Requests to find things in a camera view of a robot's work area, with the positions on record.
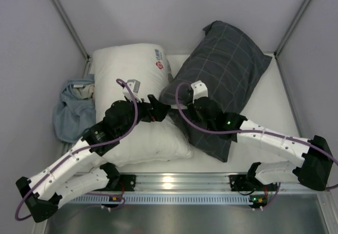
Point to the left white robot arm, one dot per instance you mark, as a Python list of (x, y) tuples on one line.
[(92, 146)]

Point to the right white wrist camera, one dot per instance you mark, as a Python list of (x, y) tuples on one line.
[(199, 90)]

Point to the aluminium rail beam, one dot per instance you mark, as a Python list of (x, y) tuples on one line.
[(171, 181)]

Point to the aluminium frame post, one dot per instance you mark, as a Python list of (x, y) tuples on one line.
[(292, 26), (70, 28)]

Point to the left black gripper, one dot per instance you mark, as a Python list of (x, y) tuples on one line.
[(152, 110)]

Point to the dark grey checked pillowcase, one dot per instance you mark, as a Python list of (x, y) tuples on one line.
[(230, 63)]

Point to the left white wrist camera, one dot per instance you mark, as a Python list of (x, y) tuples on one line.
[(131, 88)]

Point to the right aluminium frame post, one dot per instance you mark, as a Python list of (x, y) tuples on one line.
[(292, 26)]

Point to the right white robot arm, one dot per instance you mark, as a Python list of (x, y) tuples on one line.
[(305, 161)]

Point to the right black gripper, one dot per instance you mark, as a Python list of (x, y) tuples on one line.
[(191, 106)]

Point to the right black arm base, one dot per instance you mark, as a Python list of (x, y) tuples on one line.
[(242, 183)]

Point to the left aluminium frame post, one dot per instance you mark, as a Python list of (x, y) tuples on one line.
[(70, 28)]

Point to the grey slotted cable duct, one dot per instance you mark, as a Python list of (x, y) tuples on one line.
[(186, 199)]

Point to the white bare pillow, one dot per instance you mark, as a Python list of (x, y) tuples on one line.
[(146, 63)]

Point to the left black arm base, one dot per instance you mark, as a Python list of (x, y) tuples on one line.
[(126, 183)]

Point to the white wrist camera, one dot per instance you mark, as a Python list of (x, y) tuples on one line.
[(131, 88), (199, 90)]

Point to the light blue crumpled cloth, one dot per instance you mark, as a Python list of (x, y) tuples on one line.
[(75, 111)]

